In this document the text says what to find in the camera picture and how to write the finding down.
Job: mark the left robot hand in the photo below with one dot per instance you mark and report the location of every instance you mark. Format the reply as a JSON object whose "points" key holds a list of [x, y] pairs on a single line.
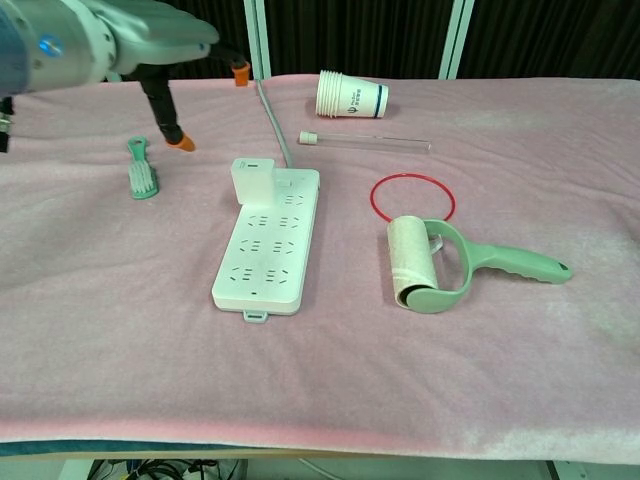
{"points": [[155, 40]]}

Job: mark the white plug adapter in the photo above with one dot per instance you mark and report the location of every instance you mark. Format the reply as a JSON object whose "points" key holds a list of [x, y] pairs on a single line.
{"points": [[252, 180]]}

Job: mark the green cleaning brush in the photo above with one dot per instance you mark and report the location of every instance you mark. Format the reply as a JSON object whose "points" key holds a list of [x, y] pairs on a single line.
{"points": [[142, 172]]}

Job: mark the stack of white paper cups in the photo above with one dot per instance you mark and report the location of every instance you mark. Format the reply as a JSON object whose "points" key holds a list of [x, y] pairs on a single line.
{"points": [[352, 95]]}

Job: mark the clear glass test tube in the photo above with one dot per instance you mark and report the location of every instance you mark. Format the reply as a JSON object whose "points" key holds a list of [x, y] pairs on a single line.
{"points": [[365, 142]]}

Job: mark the white power strip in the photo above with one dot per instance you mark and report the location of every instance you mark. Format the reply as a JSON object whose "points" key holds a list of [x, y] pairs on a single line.
{"points": [[270, 250]]}

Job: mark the green lint roller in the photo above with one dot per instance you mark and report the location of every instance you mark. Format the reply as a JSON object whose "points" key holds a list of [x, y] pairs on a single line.
{"points": [[440, 270]]}

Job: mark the pink table cloth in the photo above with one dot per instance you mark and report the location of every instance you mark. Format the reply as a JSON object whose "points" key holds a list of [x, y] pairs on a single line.
{"points": [[350, 350]]}

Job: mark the white frame post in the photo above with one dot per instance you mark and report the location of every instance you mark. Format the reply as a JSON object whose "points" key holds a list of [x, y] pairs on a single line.
{"points": [[456, 37], [259, 37]]}

